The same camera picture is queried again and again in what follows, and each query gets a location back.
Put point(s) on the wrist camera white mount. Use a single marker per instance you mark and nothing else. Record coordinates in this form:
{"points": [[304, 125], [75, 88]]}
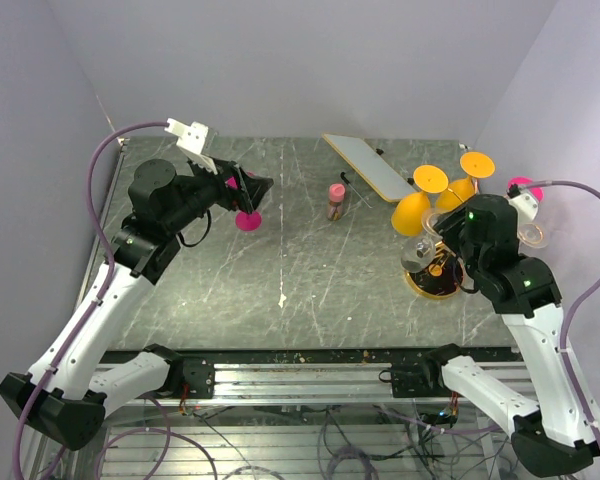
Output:
{"points": [[524, 202], [191, 140]]}

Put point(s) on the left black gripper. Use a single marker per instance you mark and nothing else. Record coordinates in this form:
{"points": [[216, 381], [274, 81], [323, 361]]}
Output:
{"points": [[249, 192]]}

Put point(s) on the yellow framed tilted mirror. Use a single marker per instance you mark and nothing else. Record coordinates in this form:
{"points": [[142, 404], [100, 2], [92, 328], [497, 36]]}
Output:
{"points": [[370, 166]]}

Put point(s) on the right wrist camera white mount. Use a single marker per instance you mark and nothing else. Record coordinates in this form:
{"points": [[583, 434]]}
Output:
{"points": [[524, 202]]}

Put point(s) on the orange wine glass right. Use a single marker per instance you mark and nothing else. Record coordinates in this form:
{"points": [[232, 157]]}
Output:
{"points": [[476, 166]]}

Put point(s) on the clear wine glass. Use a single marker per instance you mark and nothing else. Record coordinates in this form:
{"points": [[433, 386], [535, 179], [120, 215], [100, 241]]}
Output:
{"points": [[427, 247], [533, 235]]}

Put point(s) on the gold wine glass rack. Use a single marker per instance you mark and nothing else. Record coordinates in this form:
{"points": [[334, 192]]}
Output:
{"points": [[438, 281]]}

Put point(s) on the small pink capped bottle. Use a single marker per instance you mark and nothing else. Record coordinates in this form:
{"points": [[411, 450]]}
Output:
{"points": [[336, 196]]}

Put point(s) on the pink wine glass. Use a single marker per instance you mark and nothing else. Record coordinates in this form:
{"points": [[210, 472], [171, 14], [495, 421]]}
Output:
{"points": [[537, 192], [248, 218]]}

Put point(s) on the orange wine glass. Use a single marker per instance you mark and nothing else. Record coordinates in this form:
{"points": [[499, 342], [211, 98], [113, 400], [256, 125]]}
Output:
{"points": [[476, 166], [407, 216]]}

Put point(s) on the aluminium rail frame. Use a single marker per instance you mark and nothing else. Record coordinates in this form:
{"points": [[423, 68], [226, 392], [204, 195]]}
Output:
{"points": [[307, 376]]}

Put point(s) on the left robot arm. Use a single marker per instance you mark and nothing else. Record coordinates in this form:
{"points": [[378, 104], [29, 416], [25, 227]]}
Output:
{"points": [[62, 396]]}

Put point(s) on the orange wine glass left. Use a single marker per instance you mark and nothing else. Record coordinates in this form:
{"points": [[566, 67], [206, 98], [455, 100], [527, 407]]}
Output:
{"points": [[407, 216]]}

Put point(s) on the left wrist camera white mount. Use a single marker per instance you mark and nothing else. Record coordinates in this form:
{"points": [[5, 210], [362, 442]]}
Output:
{"points": [[191, 140]]}

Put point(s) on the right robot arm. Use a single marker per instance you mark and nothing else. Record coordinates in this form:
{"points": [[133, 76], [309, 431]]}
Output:
{"points": [[558, 432]]}

